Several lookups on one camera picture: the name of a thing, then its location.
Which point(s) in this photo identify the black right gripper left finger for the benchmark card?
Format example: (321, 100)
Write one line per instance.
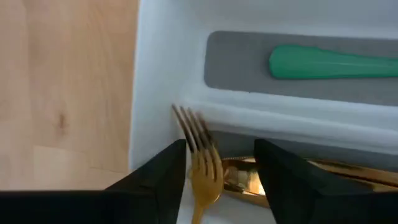
(155, 193)

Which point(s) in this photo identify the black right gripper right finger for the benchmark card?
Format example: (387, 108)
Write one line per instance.
(289, 186)

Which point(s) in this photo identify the white cutlery tray grey pads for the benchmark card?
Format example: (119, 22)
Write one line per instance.
(168, 62)

